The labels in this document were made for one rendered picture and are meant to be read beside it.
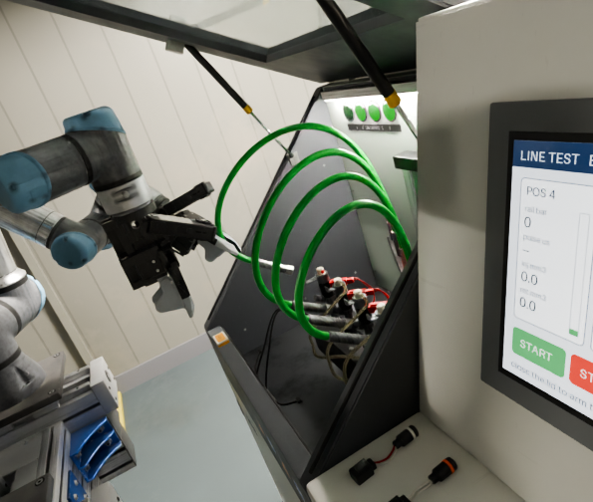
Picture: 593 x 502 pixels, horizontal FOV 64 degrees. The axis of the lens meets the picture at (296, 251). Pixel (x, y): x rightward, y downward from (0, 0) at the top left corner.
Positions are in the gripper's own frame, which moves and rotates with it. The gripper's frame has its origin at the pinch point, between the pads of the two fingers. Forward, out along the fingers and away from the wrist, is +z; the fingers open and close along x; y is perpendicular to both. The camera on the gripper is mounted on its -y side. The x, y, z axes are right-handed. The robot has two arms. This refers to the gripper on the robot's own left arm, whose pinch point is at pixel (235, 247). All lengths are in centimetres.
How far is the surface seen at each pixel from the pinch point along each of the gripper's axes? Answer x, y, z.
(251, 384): 8.7, 22.1, 18.8
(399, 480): 41, 4, 42
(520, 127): 48, -43, 26
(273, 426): 22.1, 19.3, 25.7
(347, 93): -16.9, -41.4, 2.9
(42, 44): -131, 5, -151
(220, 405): -123, 121, 18
